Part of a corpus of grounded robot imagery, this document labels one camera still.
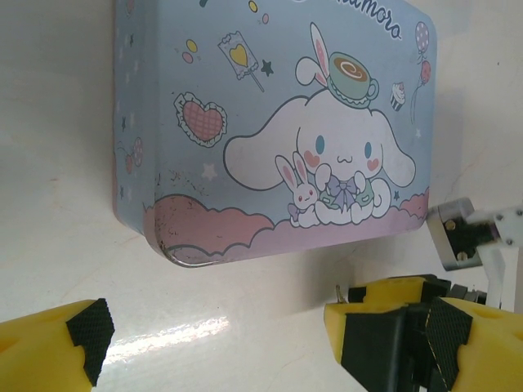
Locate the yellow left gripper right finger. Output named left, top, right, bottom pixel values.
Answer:
left=424, top=296, right=523, bottom=392

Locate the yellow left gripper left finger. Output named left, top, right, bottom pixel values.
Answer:
left=0, top=297, right=116, bottom=392

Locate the blue cartoon bunny tin box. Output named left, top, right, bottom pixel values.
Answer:
left=112, top=0, right=440, bottom=269

